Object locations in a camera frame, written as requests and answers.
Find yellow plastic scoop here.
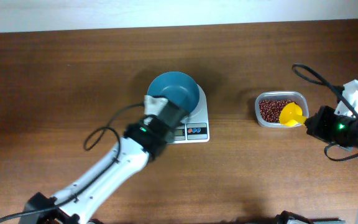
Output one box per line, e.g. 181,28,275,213
279,103,307,127

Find blue bowl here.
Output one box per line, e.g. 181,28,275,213
147,72,200,113

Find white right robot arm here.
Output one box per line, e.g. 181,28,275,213
305,80,358,223

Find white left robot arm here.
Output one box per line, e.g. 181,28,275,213
18,96,196,223

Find white digital kitchen scale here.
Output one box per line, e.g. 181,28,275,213
173,85,210,144

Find clear plastic container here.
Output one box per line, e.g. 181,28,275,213
255,91,309,128

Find red beans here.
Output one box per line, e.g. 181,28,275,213
259,100,296,123

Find dark object at bottom edge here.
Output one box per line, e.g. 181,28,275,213
272,211,346,224

